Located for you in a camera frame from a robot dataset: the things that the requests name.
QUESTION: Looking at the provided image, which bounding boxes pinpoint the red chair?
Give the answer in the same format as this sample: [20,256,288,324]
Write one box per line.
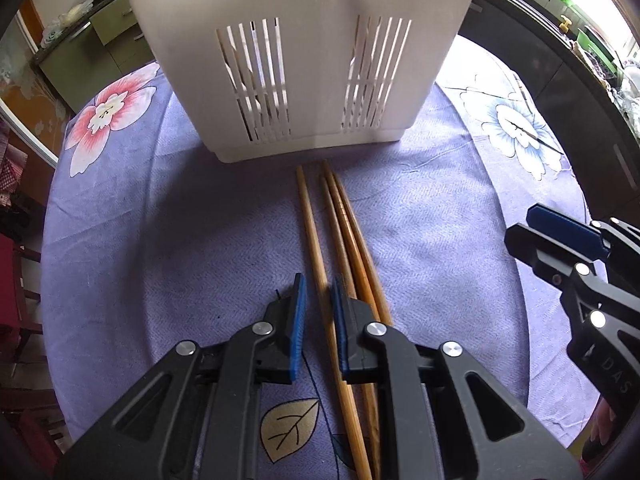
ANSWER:
[0,230,66,461]

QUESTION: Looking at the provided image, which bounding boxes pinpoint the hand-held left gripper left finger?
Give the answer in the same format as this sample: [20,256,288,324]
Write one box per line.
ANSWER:
[52,273,307,480]

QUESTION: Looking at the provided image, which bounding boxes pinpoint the light bamboo chopstick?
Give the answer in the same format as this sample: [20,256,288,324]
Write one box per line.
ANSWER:
[295,166,373,480]

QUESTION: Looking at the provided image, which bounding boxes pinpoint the crumpled clear plastic bag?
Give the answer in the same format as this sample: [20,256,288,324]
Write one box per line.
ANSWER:
[607,80,640,136]

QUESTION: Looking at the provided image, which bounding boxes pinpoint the dark kitchen counter cabinets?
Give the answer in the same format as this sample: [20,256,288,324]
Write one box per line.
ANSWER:
[460,0,640,241]

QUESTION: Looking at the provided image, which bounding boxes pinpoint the white plastic utensil holder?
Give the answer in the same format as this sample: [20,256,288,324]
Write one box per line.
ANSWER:
[111,0,486,163]

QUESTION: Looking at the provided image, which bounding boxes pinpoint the person's right hand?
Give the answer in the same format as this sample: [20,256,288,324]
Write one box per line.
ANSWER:
[582,402,623,461]

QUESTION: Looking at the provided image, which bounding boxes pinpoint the checked apron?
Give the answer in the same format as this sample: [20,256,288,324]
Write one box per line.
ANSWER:
[0,120,31,206]

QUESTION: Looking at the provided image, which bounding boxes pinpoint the large green basin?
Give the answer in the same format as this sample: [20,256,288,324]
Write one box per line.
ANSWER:
[575,25,621,70]

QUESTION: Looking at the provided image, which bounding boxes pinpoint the brown bamboo chopstick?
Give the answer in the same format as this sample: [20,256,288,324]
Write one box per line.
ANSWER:
[319,175,383,480]
[321,160,393,326]

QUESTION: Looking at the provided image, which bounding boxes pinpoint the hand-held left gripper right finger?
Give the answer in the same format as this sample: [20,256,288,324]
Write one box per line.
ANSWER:
[330,275,583,480]

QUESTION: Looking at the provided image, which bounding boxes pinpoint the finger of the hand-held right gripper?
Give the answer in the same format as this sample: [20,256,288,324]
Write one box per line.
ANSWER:
[504,224,640,346]
[526,203,640,263]

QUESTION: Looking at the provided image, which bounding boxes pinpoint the green lower kitchen cabinets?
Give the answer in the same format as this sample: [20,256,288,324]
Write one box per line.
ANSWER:
[32,0,151,111]

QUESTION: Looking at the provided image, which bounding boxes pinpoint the white plastic bag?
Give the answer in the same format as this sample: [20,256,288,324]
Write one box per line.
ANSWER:
[55,2,96,26]

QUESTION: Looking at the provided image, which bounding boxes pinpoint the purple floral tablecloth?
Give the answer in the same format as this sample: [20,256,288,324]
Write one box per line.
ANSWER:
[40,35,603,480]

